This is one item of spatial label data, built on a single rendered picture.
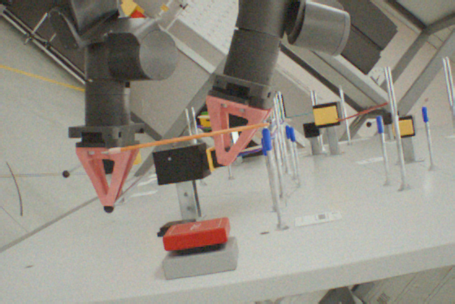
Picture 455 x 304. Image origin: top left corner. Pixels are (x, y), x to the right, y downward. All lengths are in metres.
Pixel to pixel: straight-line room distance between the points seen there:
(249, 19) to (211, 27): 7.73
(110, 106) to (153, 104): 7.73
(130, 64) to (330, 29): 0.23
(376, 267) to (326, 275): 0.04
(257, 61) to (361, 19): 1.11
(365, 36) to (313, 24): 1.08
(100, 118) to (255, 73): 0.19
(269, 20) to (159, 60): 0.13
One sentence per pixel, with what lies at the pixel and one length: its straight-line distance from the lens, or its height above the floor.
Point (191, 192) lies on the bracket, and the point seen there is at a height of 1.08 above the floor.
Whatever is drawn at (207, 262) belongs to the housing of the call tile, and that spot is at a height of 1.09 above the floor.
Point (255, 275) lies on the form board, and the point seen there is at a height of 1.11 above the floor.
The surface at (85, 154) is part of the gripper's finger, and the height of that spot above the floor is 1.03.
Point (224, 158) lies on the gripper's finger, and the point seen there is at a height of 1.14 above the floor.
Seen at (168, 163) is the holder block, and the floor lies 1.09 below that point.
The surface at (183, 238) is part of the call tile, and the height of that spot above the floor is 1.09.
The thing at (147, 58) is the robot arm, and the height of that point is 1.17.
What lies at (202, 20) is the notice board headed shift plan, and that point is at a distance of 8.46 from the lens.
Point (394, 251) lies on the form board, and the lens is 0.46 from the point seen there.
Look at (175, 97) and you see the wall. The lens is 8.39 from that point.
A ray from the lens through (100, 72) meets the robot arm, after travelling 0.74.
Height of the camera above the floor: 1.21
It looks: 5 degrees down
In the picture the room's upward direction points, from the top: 38 degrees clockwise
